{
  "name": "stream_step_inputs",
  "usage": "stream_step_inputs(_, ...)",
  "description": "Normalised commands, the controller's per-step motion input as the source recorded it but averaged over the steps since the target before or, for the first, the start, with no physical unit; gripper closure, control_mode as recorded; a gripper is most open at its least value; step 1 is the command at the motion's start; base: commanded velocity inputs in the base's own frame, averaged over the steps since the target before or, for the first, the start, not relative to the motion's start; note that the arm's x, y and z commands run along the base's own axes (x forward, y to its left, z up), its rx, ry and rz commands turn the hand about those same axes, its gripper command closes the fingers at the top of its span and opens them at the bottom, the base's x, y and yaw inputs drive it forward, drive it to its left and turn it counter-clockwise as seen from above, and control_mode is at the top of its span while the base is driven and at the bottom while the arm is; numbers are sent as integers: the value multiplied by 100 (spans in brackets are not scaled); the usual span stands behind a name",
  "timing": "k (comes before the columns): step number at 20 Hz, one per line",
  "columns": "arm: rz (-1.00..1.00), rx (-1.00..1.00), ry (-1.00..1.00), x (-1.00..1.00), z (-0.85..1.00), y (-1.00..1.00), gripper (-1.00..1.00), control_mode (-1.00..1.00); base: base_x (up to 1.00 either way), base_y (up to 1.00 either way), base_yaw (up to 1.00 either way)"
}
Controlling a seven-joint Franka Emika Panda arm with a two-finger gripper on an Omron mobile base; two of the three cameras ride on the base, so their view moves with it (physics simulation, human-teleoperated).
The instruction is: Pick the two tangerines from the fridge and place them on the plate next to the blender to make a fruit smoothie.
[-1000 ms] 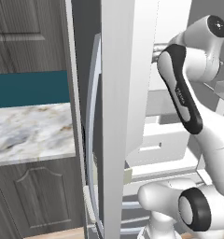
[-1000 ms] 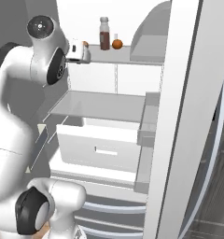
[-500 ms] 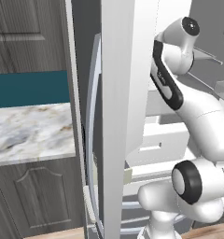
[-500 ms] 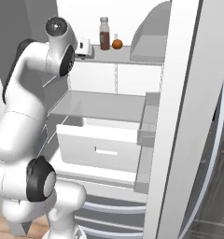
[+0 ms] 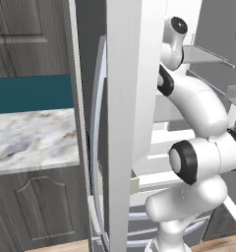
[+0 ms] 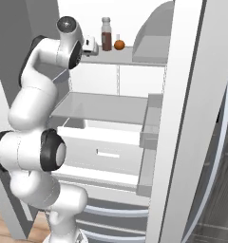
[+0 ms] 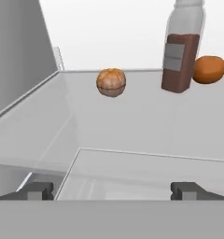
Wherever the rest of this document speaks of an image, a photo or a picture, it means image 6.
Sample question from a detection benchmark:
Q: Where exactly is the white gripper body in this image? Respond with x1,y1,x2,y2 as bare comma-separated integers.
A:
88,35,100,58

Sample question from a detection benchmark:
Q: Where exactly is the grey fridge shelf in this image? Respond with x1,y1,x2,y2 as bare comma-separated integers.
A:
79,46,168,67

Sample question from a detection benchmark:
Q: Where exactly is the white fridge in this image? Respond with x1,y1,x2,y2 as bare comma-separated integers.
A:
45,0,176,243

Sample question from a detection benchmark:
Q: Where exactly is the glass fridge shelf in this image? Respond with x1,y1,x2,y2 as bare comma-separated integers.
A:
49,91,151,126

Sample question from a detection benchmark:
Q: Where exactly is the grey left fridge door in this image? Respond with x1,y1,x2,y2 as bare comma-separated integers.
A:
0,0,62,241

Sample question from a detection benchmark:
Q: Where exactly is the grey fridge door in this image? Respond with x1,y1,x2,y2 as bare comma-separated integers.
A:
0,0,62,241
131,0,228,243

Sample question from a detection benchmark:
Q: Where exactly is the white fridge drawer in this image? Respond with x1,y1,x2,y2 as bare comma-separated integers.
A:
51,118,146,188

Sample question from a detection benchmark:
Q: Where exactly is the grey right fridge door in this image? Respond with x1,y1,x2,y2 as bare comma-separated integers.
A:
131,0,228,243

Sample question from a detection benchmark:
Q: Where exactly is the brown bottle with pale cap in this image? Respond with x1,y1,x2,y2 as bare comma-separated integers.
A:
101,16,114,52

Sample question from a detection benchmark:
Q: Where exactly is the orange tangerine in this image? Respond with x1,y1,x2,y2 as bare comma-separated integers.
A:
113,39,126,51

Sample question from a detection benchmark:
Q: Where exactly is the rounded grey door bin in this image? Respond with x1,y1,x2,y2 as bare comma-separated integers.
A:
131,1,175,65

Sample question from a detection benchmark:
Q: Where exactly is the square grey door bin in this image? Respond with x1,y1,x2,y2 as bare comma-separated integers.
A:
139,93,164,150

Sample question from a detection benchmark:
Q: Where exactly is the tall grey door bin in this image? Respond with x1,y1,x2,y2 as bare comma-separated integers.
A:
136,148,157,198

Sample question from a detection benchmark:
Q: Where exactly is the grey freezer drawer front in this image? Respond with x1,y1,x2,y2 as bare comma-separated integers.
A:
44,184,152,243

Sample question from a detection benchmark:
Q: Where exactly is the curved pale fridge door handle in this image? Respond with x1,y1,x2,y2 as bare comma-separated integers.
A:
181,78,228,243

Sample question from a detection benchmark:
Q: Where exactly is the pale freezer drawer handle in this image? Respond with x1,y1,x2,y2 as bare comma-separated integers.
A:
84,204,150,219
75,219,149,243

